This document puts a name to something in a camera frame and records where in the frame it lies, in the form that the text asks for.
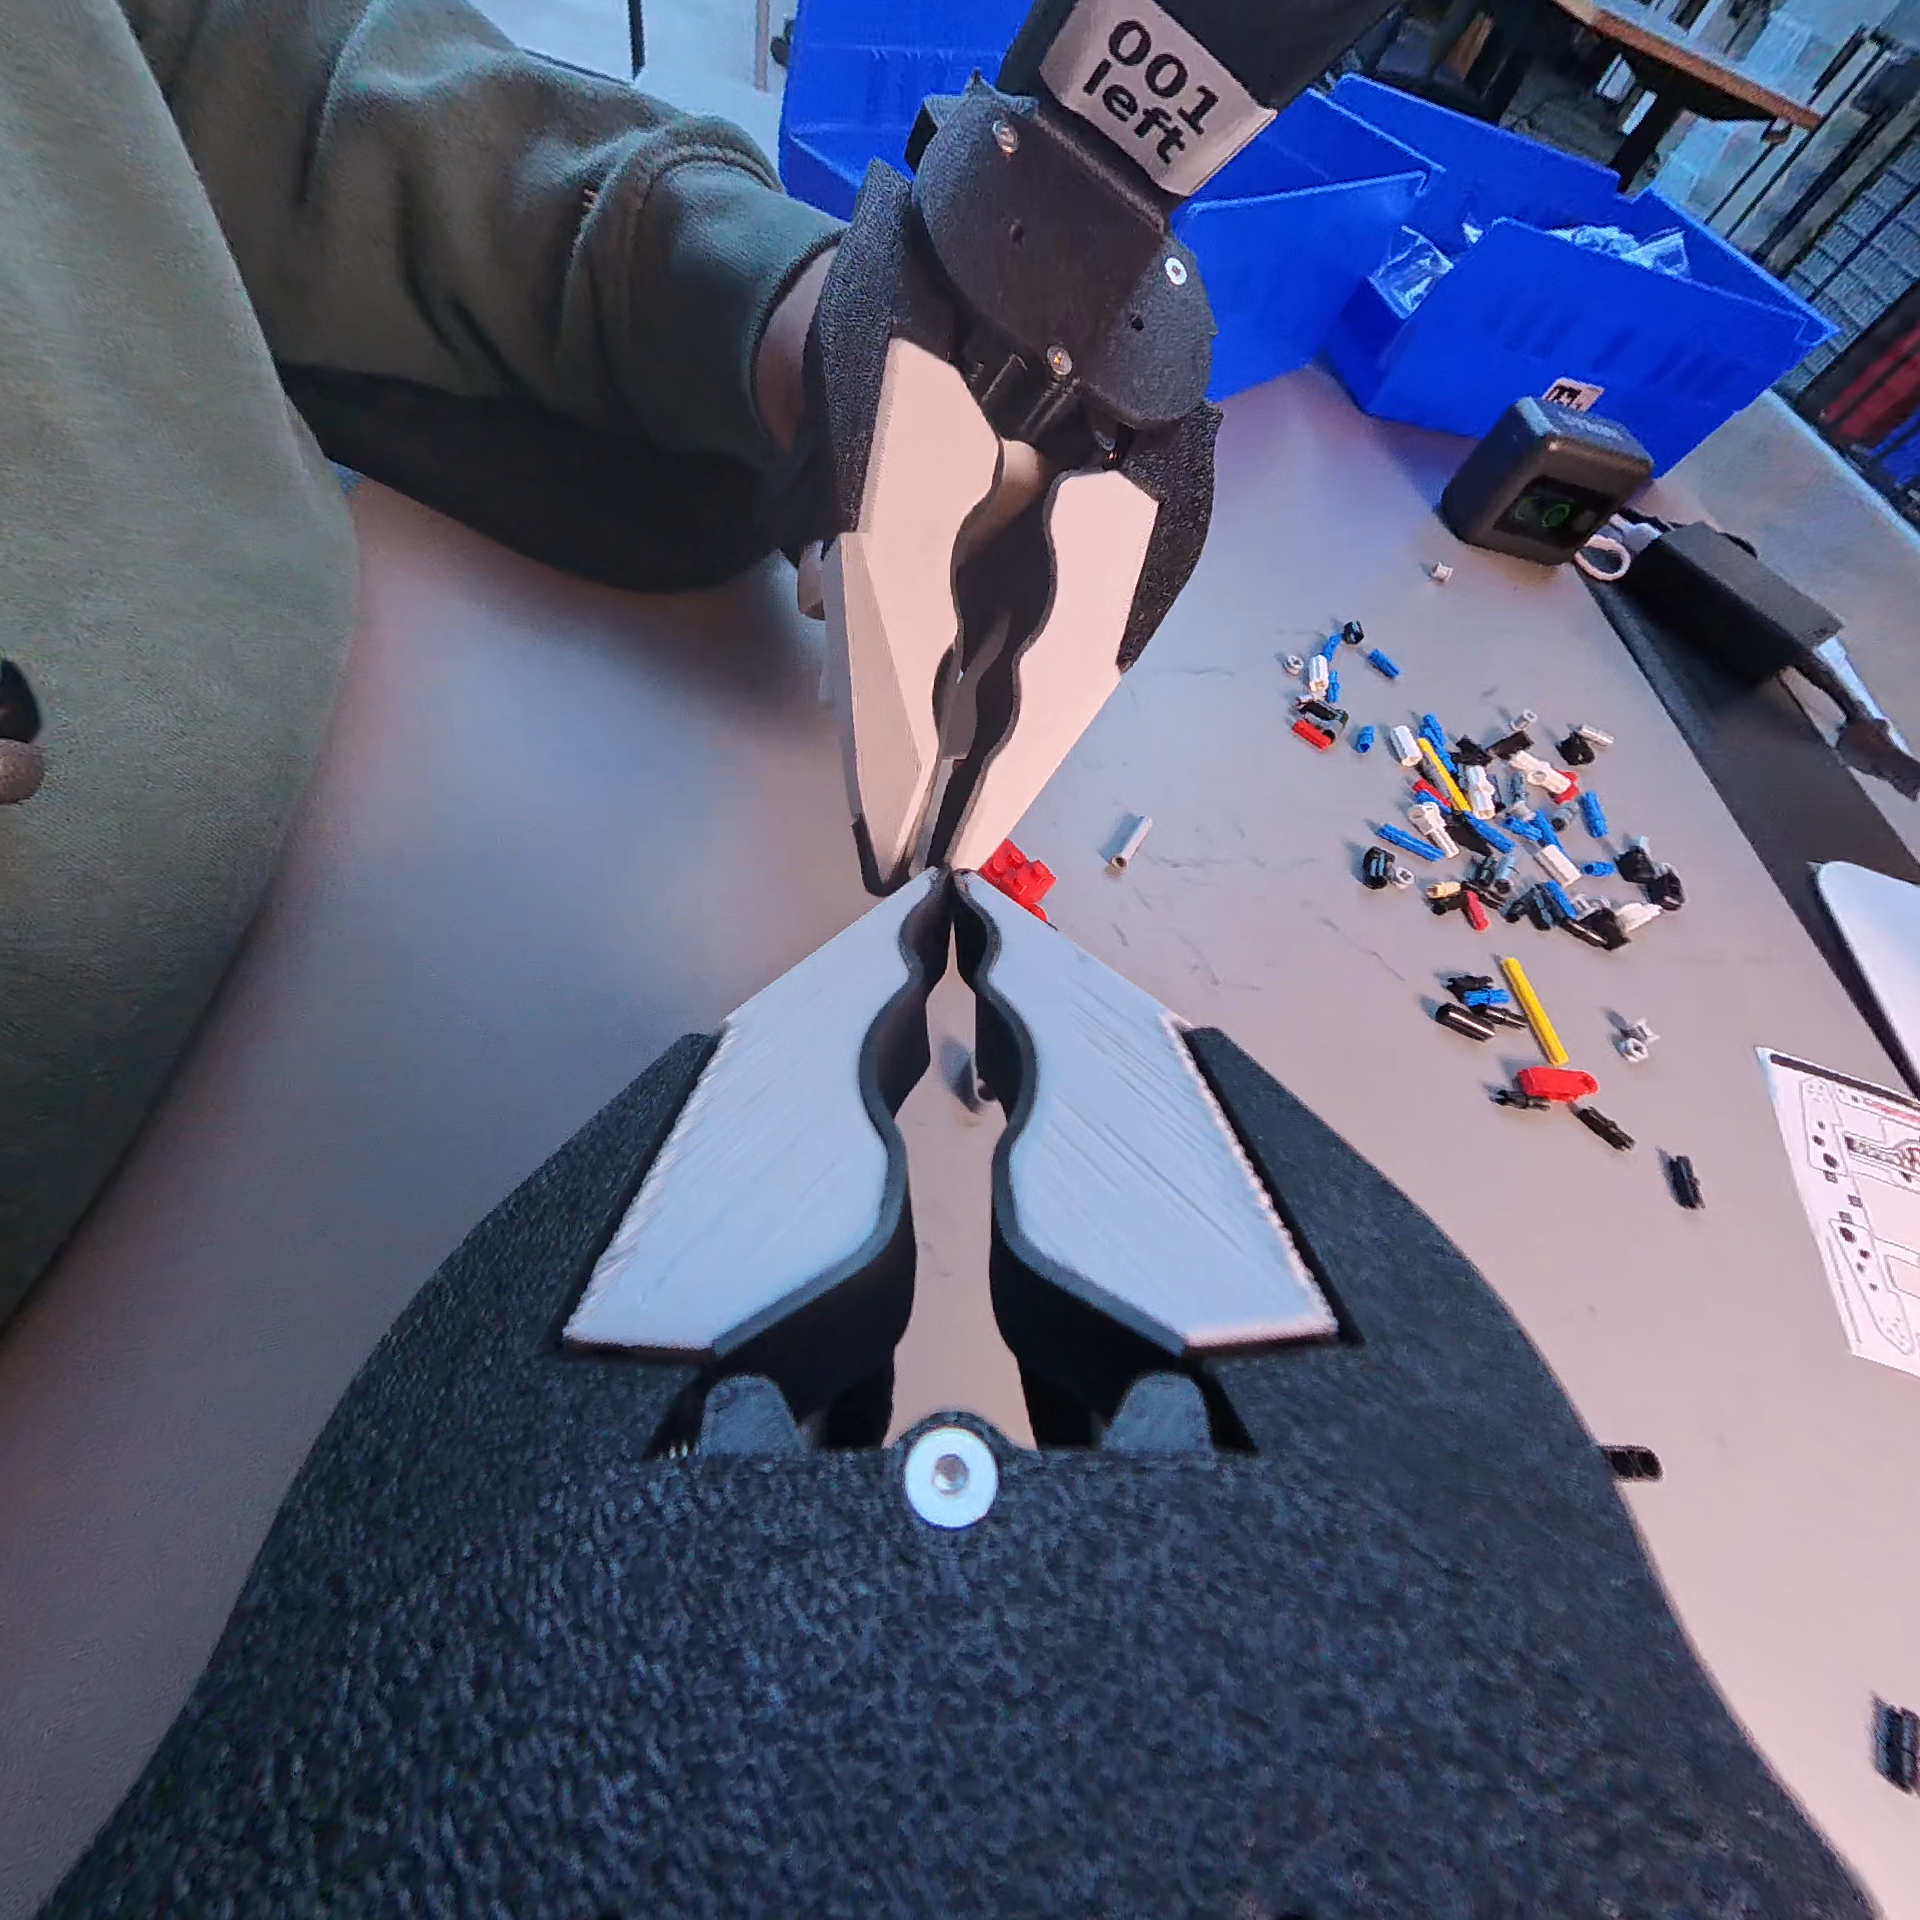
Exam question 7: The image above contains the black power adapter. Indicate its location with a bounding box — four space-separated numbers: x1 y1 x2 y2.
1637 525 1854 693

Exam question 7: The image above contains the green sweatshirt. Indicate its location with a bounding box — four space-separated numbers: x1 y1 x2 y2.
0 0 367 1329

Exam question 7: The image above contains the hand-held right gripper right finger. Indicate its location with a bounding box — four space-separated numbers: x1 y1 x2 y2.
958 874 1339 1385

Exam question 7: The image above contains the black device with green screen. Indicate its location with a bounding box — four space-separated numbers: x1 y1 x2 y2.
1440 390 1656 568

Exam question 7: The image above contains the white document stand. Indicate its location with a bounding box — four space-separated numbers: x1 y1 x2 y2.
1814 861 1920 1088

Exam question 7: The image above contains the white cable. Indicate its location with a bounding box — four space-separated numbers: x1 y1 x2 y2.
1574 506 1672 590

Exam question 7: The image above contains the printed instruction sheet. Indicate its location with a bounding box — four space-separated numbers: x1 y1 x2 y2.
1755 1045 1920 1384

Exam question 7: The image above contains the grey desk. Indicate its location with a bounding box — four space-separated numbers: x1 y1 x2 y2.
0 362 1920 1920

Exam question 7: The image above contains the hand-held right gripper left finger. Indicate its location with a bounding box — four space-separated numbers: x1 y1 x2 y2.
565 874 960 1392

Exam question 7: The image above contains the pile of small toy bricks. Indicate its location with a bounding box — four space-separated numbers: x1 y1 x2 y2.
1283 616 1719 1202

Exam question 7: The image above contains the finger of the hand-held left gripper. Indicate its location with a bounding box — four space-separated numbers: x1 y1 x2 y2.
831 337 1008 897
930 450 1166 875

